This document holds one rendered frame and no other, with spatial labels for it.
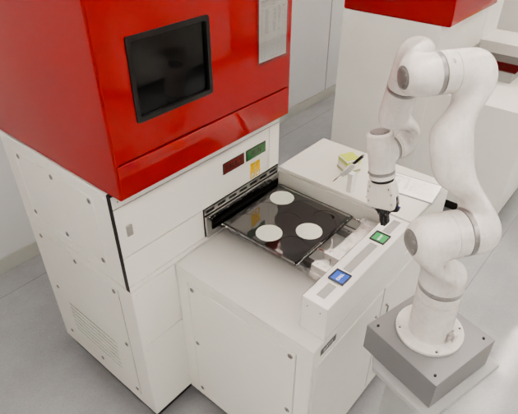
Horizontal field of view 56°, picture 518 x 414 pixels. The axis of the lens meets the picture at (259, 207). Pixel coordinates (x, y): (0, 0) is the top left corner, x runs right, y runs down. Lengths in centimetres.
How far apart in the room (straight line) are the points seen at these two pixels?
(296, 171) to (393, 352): 92
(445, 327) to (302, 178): 90
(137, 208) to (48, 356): 136
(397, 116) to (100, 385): 186
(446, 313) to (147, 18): 110
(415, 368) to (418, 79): 77
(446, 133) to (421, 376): 66
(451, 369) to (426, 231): 44
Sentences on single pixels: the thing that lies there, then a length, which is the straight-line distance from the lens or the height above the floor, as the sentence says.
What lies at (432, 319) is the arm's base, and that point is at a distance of 143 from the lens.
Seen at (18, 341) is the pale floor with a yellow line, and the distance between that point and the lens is 292.
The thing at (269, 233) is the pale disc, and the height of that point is 90.
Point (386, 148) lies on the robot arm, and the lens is 156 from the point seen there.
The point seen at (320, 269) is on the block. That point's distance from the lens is 169.
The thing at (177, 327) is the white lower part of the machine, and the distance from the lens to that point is 207.
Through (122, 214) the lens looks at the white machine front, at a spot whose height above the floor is 114.
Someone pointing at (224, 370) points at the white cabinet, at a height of 38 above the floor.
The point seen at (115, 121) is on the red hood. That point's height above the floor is 147.
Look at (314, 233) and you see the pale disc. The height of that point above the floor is 90.
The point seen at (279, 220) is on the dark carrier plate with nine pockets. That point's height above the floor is 90.
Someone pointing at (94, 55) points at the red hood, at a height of 166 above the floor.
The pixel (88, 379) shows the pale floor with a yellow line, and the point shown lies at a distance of 263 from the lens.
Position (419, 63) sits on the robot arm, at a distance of 117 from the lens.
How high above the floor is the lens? 204
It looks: 35 degrees down
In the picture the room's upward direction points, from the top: straight up
